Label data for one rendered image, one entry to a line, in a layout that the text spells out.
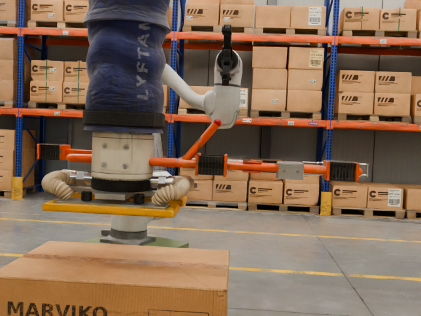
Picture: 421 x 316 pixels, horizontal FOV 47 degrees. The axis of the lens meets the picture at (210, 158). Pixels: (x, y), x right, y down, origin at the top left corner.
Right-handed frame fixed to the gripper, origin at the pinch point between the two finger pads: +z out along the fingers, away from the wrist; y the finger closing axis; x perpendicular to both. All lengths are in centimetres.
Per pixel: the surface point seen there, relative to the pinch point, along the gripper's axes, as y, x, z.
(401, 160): 66, -316, -817
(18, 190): 141, 384, -675
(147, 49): 4.7, 19.2, 29.0
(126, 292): 66, 20, 40
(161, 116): 22.2, 15.6, 25.2
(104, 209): 46, 27, 37
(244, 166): 34.6, -7.5, 25.2
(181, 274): 64, 8, 30
